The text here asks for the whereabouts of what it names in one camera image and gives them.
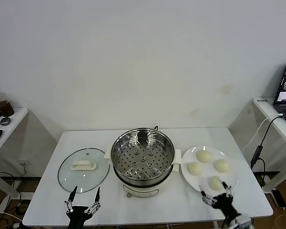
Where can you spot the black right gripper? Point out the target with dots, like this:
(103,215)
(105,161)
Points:
(224,202)

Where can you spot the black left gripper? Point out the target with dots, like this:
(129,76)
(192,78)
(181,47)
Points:
(76,214)

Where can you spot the white steamed baozi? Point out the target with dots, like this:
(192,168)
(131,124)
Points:
(221,165)
(194,169)
(215,184)
(203,156)

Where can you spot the perforated steel steamer pot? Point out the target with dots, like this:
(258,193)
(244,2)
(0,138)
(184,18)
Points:
(143,164)

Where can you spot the white round plate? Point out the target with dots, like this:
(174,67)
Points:
(205,181)

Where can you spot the black device on floor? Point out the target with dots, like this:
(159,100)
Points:
(279,198)

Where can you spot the white side table with laptop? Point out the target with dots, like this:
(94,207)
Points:
(283,133)

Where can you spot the white side table with cup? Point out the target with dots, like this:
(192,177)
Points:
(14,124)

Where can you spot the white printed label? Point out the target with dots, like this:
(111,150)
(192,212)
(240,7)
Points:
(262,100)

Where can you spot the plastic cup of dark drink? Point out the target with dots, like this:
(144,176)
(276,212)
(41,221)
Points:
(5,107)

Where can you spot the dark open laptop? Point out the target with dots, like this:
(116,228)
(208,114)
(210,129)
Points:
(284,95)

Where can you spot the white wall outlet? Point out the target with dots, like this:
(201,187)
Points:
(23,162)

